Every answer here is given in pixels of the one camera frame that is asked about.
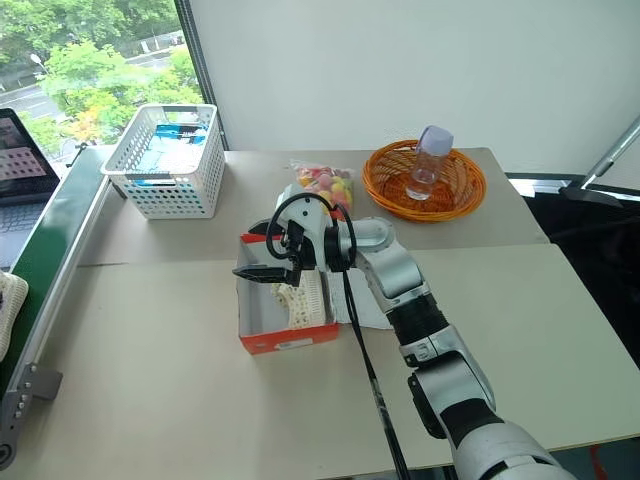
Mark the white perforated plastic basket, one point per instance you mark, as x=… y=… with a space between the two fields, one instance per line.
x=167 y=197

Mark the clear bag of colourful candies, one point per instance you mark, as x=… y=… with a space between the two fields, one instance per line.
x=327 y=182

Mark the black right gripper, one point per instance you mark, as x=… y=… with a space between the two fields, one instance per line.
x=307 y=255

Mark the black laptop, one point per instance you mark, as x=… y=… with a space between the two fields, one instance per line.
x=20 y=165

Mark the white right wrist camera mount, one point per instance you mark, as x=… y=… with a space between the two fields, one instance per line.
x=309 y=216

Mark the green conveyor belt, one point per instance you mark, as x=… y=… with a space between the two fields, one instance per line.
x=45 y=235

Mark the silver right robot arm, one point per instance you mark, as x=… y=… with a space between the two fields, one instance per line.
x=395 y=270

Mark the orange wicker basket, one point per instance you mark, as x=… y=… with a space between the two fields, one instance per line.
x=450 y=200

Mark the clear bottle with lilac cap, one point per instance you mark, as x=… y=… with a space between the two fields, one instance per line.
x=427 y=165

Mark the black cloth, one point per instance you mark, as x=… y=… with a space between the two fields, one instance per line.
x=590 y=240

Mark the silver metal stand pole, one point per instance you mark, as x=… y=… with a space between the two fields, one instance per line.
x=607 y=160

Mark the blue black packet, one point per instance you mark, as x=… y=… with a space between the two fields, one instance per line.
x=181 y=132

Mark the light blue packet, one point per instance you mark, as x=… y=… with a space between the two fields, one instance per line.
x=162 y=155

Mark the white wrapping paper sheet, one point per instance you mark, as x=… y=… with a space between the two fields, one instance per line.
x=372 y=312

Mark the red cardboard shoebox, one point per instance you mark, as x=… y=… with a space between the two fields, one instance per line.
x=280 y=341

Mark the dark window frame post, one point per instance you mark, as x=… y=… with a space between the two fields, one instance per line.
x=200 y=65

